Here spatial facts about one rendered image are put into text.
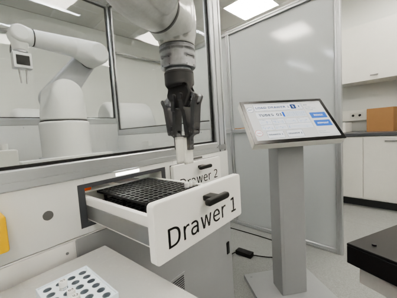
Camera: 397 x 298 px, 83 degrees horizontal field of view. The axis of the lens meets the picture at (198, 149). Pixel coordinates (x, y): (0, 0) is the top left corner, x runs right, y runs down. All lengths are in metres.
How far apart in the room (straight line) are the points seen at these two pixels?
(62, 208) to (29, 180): 0.10
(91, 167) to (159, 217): 0.31
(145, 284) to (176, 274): 0.45
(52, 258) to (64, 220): 0.08
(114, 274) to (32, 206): 0.23
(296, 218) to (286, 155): 0.37
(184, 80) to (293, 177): 1.00
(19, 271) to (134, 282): 0.26
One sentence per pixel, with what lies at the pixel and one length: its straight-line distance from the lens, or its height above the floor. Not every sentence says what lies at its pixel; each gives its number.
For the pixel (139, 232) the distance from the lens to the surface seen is 0.48.
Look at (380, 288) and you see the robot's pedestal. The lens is 0.60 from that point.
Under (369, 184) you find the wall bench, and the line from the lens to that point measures 3.37.
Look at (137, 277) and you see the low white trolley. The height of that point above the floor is 0.76.
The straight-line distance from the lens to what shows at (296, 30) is 2.25.
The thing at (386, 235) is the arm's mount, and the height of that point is 0.80.
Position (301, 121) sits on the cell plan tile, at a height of 1.06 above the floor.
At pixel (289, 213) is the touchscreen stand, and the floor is 0.54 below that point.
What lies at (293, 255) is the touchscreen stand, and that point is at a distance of 1.57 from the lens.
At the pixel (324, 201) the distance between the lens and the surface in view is 2.15.
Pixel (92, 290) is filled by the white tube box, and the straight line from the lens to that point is 0.47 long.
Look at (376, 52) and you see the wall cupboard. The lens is 3.71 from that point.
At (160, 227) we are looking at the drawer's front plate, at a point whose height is 0.88.
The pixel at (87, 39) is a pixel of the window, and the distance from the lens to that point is 0.73.
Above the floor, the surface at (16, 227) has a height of 0.87.
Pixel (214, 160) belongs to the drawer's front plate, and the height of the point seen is 0.91.
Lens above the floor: 1.05
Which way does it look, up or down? 5 degrees down
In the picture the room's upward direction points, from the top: 4 degrees counter-clockwise
